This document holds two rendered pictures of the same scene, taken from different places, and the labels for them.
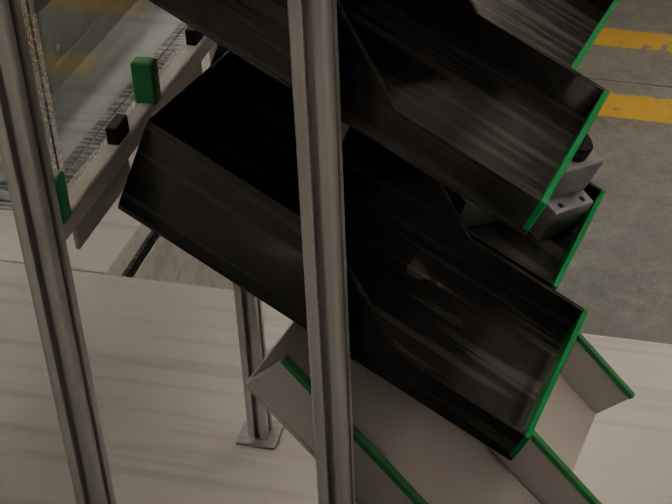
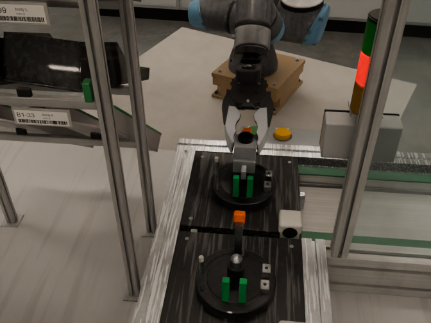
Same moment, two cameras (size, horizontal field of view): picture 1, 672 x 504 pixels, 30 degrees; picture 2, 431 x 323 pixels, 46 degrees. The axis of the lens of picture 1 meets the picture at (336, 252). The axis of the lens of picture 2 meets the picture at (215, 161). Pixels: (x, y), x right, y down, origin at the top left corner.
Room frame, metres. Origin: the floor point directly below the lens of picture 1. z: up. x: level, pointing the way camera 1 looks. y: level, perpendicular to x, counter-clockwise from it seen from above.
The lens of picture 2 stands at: (0.56, 0.81, 1.70)
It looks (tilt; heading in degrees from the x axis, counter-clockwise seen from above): 39 degrees down; 260
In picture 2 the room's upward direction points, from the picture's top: straight up
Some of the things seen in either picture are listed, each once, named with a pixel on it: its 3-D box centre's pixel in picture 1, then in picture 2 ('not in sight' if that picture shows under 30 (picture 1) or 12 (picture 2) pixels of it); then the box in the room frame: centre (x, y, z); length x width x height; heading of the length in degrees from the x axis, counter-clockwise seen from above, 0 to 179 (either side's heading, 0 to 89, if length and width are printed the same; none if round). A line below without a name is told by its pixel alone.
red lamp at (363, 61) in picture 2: not in sight; (375, 66); (0.21, 0.19, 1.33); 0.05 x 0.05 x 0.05
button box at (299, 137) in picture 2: not in sight; (281, 145); (0.22, -0.16, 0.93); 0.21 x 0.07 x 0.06; 164
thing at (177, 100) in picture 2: not in sight; (244, 101); (0.23, -0.51, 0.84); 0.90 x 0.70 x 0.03; 141
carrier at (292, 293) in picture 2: not in sight; (236, 270); (0.43, 0.27, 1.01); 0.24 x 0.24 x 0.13; 74
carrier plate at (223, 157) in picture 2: not in sight; (243, 191); (0.36, 0.02, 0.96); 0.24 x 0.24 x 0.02; 74
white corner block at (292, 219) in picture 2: not in sight; (289, 224); (0.29, 0.14, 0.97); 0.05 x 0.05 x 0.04; 74
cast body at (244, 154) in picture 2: not in sight; (244, 152); (0.36, 0.03, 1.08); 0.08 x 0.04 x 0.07; 74
